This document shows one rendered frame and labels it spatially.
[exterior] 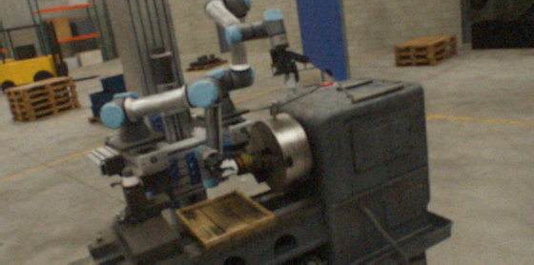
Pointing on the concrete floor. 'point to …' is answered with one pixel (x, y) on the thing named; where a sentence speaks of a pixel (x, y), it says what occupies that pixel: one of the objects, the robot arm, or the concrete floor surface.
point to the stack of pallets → (37, 100)
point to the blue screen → (321, 18)
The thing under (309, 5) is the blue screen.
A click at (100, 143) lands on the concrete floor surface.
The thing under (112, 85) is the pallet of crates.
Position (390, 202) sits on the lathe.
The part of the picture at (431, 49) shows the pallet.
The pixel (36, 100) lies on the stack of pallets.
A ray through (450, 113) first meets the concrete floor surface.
